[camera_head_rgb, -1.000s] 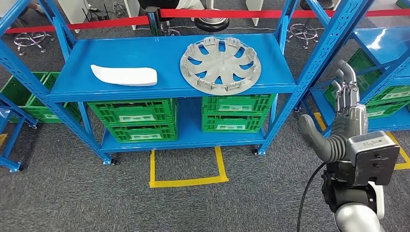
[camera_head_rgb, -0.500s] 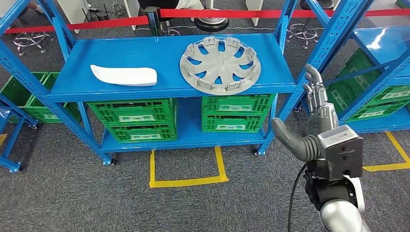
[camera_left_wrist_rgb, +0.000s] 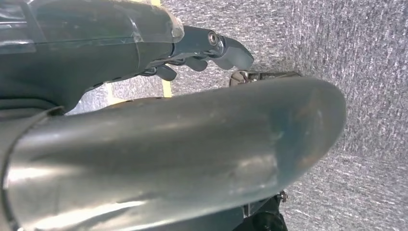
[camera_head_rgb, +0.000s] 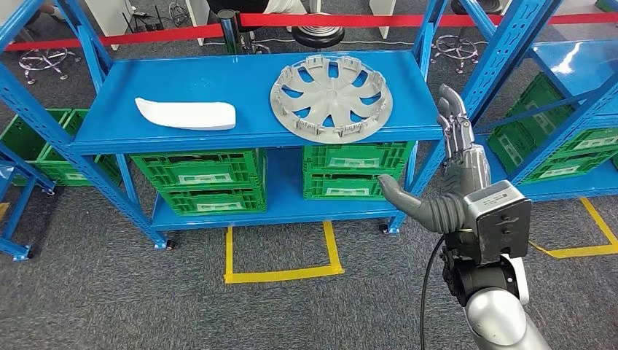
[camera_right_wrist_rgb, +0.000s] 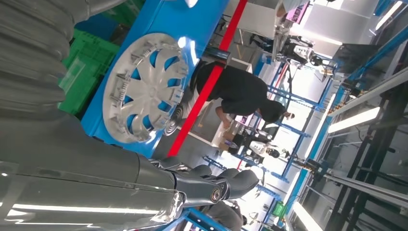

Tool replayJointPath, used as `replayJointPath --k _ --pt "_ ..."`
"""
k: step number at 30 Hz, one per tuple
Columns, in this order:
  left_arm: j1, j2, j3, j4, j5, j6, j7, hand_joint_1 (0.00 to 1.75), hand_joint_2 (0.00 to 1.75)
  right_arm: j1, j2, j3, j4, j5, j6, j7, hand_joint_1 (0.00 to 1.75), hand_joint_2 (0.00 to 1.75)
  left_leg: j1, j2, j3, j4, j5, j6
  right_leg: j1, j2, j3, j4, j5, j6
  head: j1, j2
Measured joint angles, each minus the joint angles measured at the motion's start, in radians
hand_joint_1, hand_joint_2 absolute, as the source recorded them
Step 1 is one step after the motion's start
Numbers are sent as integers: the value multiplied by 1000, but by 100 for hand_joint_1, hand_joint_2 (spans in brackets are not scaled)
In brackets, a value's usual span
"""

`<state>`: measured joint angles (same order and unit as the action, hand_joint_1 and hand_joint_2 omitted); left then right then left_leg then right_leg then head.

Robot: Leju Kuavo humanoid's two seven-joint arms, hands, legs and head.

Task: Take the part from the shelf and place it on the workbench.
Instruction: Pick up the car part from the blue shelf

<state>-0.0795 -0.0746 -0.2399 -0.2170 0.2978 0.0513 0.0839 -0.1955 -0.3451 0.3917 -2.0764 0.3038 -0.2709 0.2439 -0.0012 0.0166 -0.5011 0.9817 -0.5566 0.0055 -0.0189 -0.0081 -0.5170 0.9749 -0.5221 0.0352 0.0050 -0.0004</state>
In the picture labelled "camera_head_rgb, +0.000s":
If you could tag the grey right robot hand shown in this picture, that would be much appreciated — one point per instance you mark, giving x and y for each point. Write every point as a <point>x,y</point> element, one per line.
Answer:
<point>466,169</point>

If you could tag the silver grey wheel hubcap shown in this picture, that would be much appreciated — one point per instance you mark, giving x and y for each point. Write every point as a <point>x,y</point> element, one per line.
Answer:
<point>333,99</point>

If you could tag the blue metal shelf rack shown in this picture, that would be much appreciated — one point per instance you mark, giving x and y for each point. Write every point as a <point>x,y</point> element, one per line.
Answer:
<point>203,82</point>
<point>579,63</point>
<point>14,249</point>

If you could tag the green plastic crate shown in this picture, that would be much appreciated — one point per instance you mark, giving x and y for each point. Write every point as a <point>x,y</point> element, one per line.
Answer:
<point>63,169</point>
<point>347,188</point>
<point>569,169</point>
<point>203,169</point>
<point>594,140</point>
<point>526,125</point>
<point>19,135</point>
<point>217,203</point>
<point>352,159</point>

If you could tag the yellow floor tape line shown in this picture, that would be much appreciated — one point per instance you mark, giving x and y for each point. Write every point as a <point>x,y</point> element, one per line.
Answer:
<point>3,212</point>
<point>579,251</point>

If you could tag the black round stool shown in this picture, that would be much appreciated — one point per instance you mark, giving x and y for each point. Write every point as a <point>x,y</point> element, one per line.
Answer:
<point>256,48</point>
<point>46,60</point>
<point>318,37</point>
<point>475,6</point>

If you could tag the red barrier belt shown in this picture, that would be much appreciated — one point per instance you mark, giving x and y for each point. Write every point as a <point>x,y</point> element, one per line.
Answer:
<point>120,37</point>
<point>386,20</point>

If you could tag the yellow floor tape square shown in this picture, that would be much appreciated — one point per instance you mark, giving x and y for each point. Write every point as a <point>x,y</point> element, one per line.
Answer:
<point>280,276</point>

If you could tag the person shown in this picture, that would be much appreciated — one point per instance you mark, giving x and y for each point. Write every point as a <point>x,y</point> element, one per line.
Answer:
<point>251,6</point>
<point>48,7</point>

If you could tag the white curved plastic panel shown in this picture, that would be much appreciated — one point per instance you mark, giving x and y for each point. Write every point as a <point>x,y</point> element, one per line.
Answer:
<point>188,116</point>

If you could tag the black wifi router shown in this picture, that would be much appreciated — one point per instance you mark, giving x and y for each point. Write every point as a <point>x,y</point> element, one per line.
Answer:
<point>145,24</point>

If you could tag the chrome barrier stanchion post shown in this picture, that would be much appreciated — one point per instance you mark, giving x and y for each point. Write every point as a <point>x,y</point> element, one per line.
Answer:
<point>229,29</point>

